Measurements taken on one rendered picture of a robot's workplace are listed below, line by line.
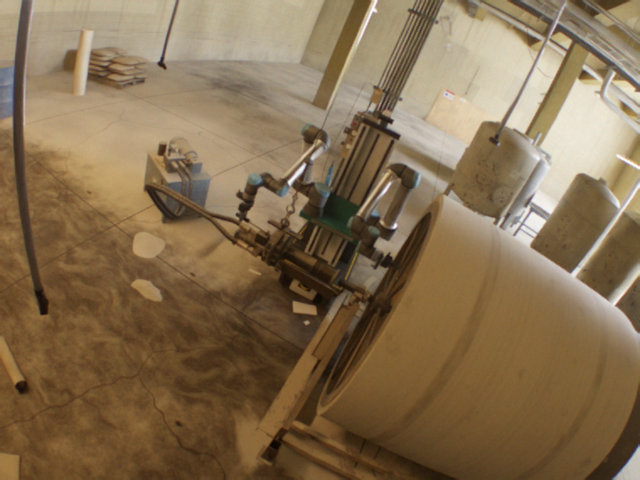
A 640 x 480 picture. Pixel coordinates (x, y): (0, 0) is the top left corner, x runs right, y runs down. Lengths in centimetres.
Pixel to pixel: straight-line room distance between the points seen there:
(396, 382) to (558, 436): 100
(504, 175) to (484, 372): 501
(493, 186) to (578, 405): 492
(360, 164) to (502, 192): 385
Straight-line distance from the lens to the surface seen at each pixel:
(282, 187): 236
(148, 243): 362
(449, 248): 174
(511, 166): 641
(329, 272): 235
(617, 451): 261
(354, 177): 316
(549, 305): 199
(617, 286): 821
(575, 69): 1102
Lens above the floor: 235
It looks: 32 degrees down
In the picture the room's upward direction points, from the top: 25 degrees clockwise
